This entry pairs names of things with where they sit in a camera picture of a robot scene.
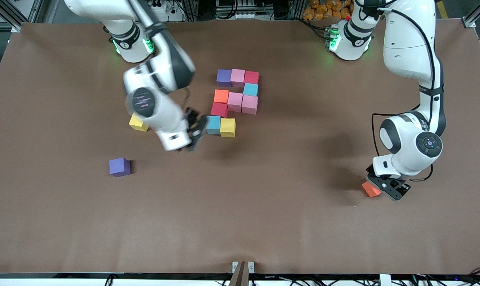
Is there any brown table mat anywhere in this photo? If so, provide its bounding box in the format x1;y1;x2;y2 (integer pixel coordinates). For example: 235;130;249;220
0;20;480;274

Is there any purple foam cube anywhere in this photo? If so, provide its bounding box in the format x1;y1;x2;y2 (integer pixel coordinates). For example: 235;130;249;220
216;69;232;88
108;157;132;177

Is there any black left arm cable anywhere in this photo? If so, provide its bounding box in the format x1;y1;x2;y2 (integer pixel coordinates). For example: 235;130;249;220
372;8;443;182

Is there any pink foam cube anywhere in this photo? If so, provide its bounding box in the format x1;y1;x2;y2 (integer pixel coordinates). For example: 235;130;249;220
227;92;243;113
241;95;259;115
230;69;246;88

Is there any small metal bracket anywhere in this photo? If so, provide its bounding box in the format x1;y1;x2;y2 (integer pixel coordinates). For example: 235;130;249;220
232;261;255;274

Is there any aluminium frame profile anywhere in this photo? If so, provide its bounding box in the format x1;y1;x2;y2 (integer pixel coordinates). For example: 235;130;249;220
0;0;46;32
463;0;480;28

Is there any orange object pile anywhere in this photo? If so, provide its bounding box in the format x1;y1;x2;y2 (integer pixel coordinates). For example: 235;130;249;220
303;0;354;21

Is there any yellow foam cube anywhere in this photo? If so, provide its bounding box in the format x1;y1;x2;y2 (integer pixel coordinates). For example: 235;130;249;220
219;118;236;138
129;112;150;132

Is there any brown post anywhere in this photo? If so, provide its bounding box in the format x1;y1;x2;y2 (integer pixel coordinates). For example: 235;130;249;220
228;261;246;286

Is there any white power strip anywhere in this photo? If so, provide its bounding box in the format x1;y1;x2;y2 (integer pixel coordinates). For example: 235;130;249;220
151;0;185;23

